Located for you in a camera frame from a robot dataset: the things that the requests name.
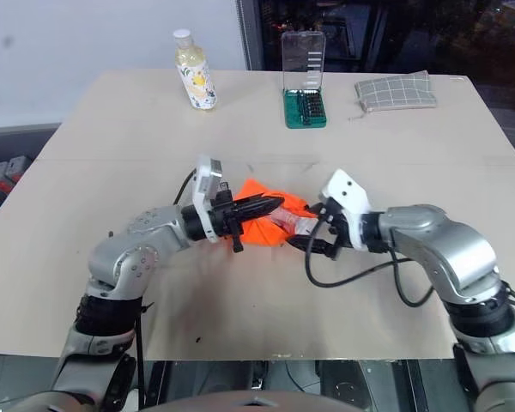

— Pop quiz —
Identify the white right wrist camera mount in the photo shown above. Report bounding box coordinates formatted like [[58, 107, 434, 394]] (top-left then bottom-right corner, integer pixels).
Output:
[[318, 168, 373, 251]]

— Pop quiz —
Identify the dark rounded shape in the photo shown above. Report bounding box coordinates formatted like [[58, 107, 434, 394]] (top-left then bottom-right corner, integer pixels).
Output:
[[324, 371, 373, 409]]

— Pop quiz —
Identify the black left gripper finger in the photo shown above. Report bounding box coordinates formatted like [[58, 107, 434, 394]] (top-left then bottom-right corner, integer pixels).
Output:
[[239, 206, 282, 225], [234, 194, 285, 213]]

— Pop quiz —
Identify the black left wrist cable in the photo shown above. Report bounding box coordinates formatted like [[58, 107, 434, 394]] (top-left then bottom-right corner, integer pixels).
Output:
[[172, 168, 198, 205]]

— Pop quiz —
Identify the grey window frame post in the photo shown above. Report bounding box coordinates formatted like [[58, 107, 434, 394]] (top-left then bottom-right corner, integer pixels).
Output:
[[234, 0, 265, 71]]

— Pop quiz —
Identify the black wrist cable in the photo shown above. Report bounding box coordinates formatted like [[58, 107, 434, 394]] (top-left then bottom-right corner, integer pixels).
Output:
[[303, 213, 435, 308], [172, 168, 198, 205]]

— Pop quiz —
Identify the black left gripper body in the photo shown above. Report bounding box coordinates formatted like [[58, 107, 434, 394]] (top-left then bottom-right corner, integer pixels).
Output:
[[209, 183, 246, 255]]

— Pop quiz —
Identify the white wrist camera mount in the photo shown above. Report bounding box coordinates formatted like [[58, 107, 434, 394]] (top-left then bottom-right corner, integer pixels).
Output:
[[318, 168, 373, 251], [191, 154, 225, 245]]

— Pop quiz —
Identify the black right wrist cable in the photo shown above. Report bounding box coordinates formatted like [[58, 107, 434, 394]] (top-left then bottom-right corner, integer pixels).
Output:
[[303, 213, 435, 308]]

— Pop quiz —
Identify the orange fabric pouch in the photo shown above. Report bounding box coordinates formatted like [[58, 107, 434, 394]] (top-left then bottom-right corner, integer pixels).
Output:
[[232, 178, 310, 248]]

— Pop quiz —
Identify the grey checked fabric pouch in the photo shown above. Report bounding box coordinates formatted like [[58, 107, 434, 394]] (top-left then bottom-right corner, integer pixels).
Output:
[[348, 70, 439, 122]]

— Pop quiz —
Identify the clear bottle with yellow drink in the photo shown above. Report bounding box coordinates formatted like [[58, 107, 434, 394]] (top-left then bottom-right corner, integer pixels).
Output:
[[172, 27, 219, 111]]

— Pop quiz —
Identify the white tube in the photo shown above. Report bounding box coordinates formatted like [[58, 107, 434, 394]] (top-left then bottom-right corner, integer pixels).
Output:
[[269, 207, 324, 238]]

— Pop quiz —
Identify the green screwdriver bit case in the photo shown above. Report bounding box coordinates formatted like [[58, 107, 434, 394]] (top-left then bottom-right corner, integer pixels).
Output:
[[280, 30, 330, 130]]

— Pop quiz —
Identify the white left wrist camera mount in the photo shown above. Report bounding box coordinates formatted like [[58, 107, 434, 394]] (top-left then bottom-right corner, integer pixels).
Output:
[[191, 154, 225, 245]]

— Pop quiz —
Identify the thin black cable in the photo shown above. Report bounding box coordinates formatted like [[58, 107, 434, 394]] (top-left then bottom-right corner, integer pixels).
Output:
[[133, 300, 156, 409]]

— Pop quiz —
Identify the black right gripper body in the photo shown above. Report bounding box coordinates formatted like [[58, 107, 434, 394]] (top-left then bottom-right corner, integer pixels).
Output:
[[320, 201, 354, 261]]

